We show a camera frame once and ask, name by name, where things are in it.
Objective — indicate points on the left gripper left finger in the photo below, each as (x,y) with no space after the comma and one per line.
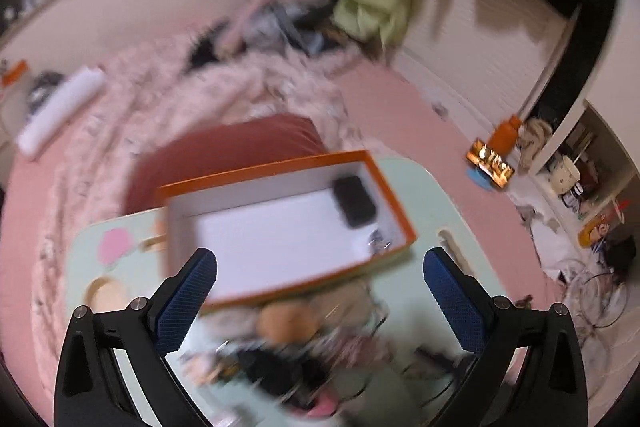
(89,387)

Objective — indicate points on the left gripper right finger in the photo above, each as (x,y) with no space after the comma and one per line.
(551,387)

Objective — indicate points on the brown round plush toy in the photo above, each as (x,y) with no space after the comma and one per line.
(291,321)

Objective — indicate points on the black small case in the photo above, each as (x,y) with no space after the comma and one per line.
(354,201)

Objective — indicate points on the white patterned mug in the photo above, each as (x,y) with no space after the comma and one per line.
(564,176)

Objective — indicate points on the smartphone on blue stand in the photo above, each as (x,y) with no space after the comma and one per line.
(488,170)

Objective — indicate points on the orange water bottle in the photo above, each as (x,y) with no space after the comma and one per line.
(503,139)

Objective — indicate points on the orange gradient storage box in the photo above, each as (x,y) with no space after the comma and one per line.
(277,229)

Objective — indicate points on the dark red cushion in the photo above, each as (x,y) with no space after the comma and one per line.
(209,150)

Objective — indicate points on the white foam roll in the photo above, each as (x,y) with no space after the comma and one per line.
(63,104)

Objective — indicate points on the pink floral blanket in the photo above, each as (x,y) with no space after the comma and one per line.
(148,101)

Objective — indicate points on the small orange box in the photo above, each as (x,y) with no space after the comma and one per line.
(14,73)

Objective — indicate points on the pile of clothes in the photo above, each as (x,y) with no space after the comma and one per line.
(270,26)

